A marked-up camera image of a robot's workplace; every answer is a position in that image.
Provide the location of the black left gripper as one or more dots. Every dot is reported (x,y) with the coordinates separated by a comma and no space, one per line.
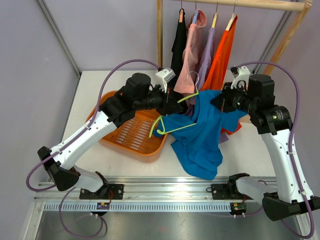
(171,107)

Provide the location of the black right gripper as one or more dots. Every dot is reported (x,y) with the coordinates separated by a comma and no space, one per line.
(222,101)

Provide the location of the green clothes hanger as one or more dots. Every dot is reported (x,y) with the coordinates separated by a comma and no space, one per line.
(160,118)

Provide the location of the blue t shirt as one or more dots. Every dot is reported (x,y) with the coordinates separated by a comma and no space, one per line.
(197,136)

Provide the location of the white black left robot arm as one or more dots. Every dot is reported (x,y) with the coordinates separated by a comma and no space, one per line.
(137,94)

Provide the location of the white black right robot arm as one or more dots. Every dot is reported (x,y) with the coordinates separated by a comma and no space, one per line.
(293,195)

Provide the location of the pink t shirt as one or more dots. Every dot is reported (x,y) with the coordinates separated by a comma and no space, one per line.
(191,54)

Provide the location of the orange t shirt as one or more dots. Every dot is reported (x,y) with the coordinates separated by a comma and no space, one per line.
(217,71)

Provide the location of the purple t shirt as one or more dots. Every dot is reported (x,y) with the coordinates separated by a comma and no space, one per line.
(206,59)

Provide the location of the black t shirt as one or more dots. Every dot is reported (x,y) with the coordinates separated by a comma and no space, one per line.
(177,50)

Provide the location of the yellow clothes hanger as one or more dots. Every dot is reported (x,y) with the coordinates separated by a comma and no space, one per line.
(215,16)

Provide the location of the cream clothes hanger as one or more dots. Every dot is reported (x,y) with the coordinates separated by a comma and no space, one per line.
(233,16)

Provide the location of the orange clothes hanger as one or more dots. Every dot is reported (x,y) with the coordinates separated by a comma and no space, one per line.
(181,13)

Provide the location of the light blue clothes hanger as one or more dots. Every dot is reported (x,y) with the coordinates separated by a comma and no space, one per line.
(196,13)

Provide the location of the orange plastic basket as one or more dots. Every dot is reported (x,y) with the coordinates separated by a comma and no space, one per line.
(132,138)

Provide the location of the wooden clothes rack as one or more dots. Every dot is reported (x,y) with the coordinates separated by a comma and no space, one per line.
(295,12)

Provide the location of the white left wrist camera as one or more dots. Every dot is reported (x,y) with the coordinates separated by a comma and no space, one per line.
(163,77)

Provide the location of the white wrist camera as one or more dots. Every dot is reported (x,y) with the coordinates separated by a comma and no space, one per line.
(241,77)
(163,77)

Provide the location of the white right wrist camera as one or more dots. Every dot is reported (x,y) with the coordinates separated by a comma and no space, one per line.
(241,77)

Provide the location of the right aluminium frame post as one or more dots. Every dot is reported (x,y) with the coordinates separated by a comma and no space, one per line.
(276,36)

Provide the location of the aluminium frame post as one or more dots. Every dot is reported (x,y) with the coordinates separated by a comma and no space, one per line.
(276,36)
(57,33)

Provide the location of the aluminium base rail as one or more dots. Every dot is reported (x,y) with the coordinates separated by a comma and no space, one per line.
(145,194)

